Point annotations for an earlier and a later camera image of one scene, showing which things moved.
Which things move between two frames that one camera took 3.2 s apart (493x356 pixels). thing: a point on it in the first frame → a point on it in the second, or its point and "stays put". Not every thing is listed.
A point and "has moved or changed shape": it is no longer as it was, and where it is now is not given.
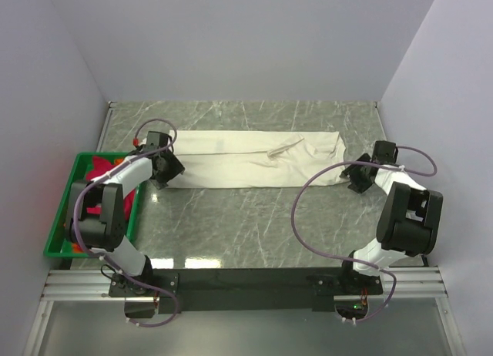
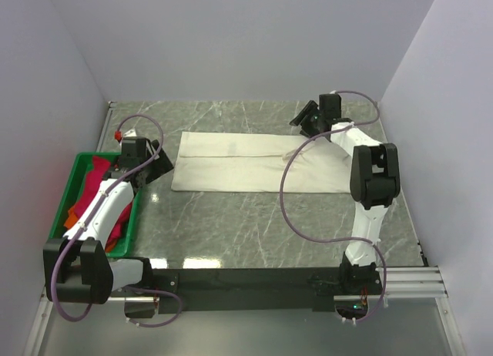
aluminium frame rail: x=402 y=283 stays put
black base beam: x=242 y=290 stays put
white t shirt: x=234 y=158 has moved or changed shape
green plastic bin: x=58 y=245 stays put
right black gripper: x=357 y=185 → x=310 y=109
